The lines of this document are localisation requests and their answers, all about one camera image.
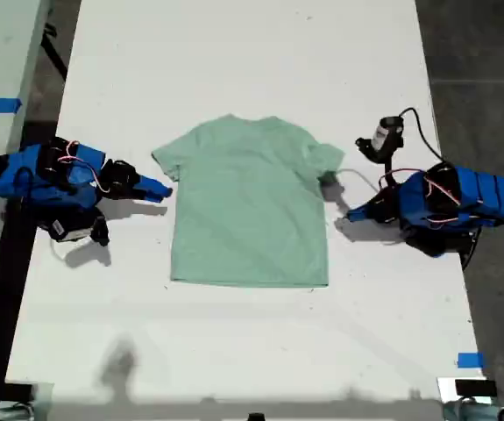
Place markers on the blue tape patch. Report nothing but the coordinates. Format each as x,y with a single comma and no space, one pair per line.
470,360

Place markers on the black camera box with label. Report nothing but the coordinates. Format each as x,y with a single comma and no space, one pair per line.
65,229
385,131

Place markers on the silver mounting plate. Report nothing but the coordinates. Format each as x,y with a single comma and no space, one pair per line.
446,388

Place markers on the grey metal tube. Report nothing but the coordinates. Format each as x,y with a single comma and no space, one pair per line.
479,413
6,413

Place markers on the black frame beam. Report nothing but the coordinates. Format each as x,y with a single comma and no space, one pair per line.
2,285

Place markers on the black round cap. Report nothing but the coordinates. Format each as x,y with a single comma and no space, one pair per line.
256,416

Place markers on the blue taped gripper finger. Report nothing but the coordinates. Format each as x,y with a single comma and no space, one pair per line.
155,186
146,197
363,208
367,217

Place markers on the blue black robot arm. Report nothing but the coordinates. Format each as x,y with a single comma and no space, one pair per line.
475,193
37,175

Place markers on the pale green T-shirt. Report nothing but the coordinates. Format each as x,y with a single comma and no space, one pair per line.
247,201

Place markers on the black camera stalk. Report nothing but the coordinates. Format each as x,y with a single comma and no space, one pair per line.
389,169
100,230

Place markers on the small black box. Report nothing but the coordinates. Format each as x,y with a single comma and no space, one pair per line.
19,391
475,388

